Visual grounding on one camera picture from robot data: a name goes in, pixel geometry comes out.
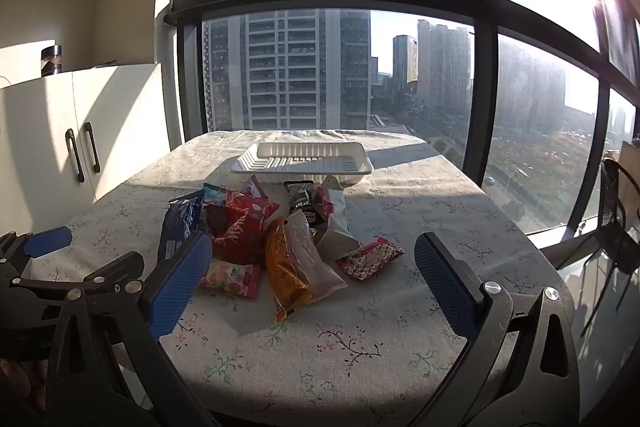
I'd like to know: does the peach floral snack packet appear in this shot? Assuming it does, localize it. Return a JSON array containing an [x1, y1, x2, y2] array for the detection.
[[200, 259, 262, 299]]

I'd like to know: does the black cabinet handle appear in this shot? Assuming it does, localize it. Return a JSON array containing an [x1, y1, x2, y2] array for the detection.
[[82, 122, 102, 174], [66, 128, 86, 184]]

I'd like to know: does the white snack packet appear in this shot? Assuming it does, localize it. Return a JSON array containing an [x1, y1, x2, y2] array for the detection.
[[312, 177, 361, 260]]

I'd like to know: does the orange snack packet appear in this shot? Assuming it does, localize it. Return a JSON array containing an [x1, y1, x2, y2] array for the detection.
[[264, 218, 313, 323]]

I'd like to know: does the grey high-rise building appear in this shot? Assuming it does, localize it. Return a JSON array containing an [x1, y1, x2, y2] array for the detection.
[[207, 0, 373, 132]]

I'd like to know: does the black metal chair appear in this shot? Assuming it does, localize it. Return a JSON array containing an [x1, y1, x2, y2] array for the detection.
[[580, 157, 640, 338]]

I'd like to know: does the clear pink snack packet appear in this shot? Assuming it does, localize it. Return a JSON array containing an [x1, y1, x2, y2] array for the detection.
[[285, 211, 348, 303]]

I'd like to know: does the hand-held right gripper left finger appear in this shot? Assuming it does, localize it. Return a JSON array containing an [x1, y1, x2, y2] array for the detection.
[[45, 231, 221, 427]]

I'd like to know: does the dark jar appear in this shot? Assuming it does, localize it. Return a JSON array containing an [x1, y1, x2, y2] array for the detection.
[[40, 44, 63, 78]]

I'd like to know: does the floral tablecloth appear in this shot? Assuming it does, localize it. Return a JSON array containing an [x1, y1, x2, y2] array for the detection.
[[30, 129, 576, 427]]

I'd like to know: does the person's left hand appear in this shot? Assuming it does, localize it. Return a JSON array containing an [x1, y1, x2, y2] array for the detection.
[[0, 357, 48, 414]]

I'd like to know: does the brown board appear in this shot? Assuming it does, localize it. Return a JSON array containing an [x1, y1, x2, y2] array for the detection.
[[602, 139, 640, 208]]

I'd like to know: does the black snack packet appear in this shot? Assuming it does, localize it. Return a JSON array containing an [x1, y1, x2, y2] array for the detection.
[[285, 181, 316, 223]]

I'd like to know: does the white plastic tray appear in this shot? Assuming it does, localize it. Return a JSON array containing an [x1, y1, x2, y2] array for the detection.
[[231, 142, 375, 185]]

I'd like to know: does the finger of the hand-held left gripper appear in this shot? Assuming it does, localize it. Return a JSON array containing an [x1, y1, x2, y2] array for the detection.
[[0, 251, 146, 350], [0, 226, 73, 280]]

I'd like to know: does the white cabinet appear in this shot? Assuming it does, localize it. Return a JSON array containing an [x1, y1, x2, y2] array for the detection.
[[0, 0, 186, 243]]

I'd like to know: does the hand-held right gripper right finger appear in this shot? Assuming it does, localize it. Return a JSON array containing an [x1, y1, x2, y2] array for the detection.
[[414, 232, 581, 427]]

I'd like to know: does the dark red patterned snack packet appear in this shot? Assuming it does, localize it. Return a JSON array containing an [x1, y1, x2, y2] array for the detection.
[[336, 237, 405, 280]]

